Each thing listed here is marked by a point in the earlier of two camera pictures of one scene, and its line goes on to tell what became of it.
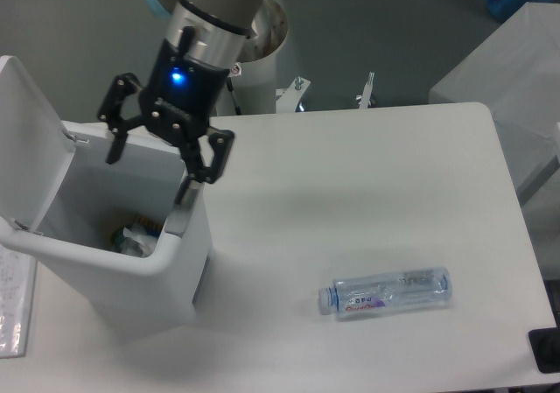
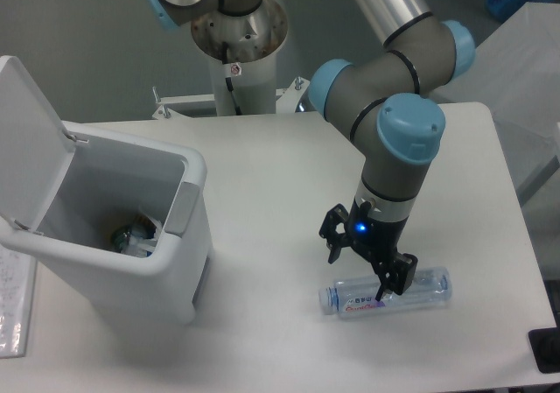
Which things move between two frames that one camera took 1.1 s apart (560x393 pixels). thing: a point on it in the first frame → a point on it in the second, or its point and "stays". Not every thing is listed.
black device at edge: x=545 y=345 stays
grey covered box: x=514 y=73 stays
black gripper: x=182 y=91 → x=381 y=238
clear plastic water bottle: x=386 y=292 stays
